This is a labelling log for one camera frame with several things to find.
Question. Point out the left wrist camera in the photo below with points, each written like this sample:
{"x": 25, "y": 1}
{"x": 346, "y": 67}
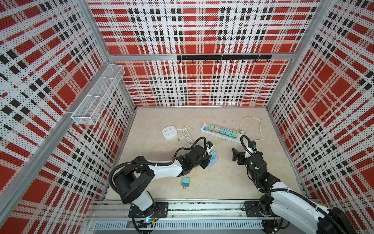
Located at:
{"x": 209, "y": 146}

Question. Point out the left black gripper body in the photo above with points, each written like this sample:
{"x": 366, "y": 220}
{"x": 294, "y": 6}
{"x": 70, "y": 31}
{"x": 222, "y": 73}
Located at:
{"x": 202, "y": 162}

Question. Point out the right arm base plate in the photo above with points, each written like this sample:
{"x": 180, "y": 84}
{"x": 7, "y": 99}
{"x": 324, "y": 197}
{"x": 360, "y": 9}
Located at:
{"x": 254, "y": 209}

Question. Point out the long white power strip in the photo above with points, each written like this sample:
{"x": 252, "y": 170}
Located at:
{"x": 204, "y": 130}

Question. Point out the blue square power strip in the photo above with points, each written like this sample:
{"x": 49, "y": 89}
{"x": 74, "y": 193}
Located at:
{"x": 212, "y": 161}

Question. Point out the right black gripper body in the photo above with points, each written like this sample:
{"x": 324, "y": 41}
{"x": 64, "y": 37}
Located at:
{"x": 247, "y": 164}

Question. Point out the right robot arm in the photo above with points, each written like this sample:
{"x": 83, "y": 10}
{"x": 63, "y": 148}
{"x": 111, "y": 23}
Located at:
{"x": 282, "y": 201}

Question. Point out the aluminium front rail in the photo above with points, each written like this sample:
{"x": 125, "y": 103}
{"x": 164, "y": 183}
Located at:
{"x": 178, "y": 209}

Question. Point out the white square power strip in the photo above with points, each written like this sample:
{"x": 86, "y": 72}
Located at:
{"x": 169, "y": 132}

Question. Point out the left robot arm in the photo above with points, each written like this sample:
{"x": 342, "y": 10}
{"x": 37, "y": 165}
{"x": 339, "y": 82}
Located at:
{"x": 130, "y": 179}

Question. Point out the green plug adapter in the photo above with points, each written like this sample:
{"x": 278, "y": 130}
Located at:
{"x": 211, "y": 127}
{"x": 234, "y": 134}

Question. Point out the black hook rail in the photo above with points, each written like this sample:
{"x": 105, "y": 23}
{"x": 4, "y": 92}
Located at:
{"x": 255, "y": 57}

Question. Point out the pink plug adapter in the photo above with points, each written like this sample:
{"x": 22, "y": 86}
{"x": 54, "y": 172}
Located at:
{"x": 217, "y": 129}

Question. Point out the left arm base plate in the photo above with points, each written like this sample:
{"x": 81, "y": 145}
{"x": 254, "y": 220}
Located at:
{"x": 157, "y": 210}

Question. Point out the white wire basket shelf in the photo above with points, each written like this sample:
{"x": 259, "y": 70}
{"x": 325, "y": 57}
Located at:
{"x": 105, "y": 83}

